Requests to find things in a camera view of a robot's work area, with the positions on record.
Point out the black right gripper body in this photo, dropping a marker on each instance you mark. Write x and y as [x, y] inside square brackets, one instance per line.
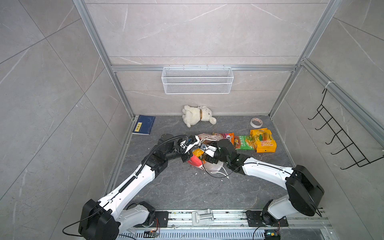
[217, 156]

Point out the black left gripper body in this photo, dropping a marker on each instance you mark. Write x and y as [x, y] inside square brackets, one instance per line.
[186, 156]

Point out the orange yellow snack bag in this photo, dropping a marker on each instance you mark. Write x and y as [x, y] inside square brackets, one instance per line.
[198, 152]

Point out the green corn chip bag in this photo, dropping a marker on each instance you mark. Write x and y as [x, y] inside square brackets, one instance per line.
[244, 143]

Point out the colourful orange candy bag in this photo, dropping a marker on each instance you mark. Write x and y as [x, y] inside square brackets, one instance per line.
[228, 136]

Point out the strawberry print paper bag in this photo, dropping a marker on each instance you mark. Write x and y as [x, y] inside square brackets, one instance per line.
[203, 156]

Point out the large yellow snack bag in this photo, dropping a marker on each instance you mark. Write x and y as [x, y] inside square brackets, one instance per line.
[263, 140]

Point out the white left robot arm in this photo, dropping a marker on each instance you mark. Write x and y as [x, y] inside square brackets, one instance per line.
[108, 217]

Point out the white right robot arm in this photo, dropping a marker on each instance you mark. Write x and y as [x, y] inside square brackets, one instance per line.
[304, 193]

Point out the white plush bear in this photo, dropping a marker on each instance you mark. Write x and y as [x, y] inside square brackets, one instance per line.
[193, 115]

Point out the white tape roll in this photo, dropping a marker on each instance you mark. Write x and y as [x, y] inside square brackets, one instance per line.
[256, 123]

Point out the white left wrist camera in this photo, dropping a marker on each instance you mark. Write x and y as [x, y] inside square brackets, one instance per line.
[191, 142]

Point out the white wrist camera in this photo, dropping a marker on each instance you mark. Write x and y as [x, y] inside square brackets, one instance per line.
[209, 150]
[191, 142]

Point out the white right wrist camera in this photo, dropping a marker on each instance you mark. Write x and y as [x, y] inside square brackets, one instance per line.
[209, 150]

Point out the grey rail bracket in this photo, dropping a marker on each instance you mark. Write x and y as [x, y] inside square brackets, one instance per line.
[203, 217]

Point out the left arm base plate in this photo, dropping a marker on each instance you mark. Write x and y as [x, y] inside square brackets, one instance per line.
[157, 219]

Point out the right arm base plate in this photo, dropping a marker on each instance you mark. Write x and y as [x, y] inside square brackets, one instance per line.
[258, 219]

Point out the white wire mesh basket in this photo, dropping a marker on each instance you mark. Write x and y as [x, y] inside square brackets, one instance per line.
[197, 80]

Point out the black wire hook rack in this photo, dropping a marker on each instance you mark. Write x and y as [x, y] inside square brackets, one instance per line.
[338, 132]

